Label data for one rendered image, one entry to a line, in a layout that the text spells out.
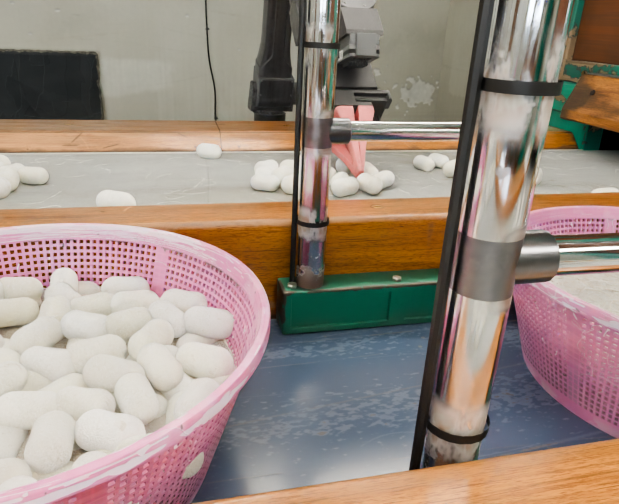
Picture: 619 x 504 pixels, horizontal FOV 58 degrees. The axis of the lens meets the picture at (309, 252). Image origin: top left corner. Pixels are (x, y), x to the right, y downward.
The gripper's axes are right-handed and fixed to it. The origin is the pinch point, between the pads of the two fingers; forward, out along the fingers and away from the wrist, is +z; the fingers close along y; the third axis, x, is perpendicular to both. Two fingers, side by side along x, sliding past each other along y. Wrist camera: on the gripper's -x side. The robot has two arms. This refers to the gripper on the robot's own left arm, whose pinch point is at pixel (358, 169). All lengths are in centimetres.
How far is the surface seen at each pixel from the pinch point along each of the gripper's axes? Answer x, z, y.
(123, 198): -5.5, 6.5, -25.5
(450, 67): 133, -152, 118
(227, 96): 150, -147, 9
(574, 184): 0.2, 2.8, 28.3
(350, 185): -2.6, 3.9, -2.5
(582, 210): -12.9, 14.0, 15.0
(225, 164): 8.5, -7.1, -14.1
